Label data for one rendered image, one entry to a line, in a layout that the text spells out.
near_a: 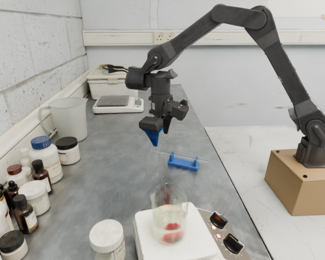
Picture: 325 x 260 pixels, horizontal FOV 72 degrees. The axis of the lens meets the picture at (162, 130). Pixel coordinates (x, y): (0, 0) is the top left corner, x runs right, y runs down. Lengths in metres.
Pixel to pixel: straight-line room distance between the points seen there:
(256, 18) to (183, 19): 1.20
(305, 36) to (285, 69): 1.41
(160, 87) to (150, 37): 1.05
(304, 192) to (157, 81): 0.44
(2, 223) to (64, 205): 0.14
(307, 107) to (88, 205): 0.57
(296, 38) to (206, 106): 0.78
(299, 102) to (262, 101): 1.42
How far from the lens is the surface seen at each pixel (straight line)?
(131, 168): 0.73
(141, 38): 1.66
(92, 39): 1.70
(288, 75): 0.58
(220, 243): 0.46
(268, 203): 0.66
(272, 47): 0.57
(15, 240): 0.55
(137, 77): 0.66
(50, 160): 0.69
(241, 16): 0.55
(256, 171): 0.77
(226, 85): 1.86
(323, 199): 0.66
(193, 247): 0.41
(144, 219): 0.45
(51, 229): 0.60
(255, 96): 1.97
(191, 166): 0.72
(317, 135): 0.60
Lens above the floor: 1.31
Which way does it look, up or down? 25 degrees down
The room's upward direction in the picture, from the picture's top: straight up
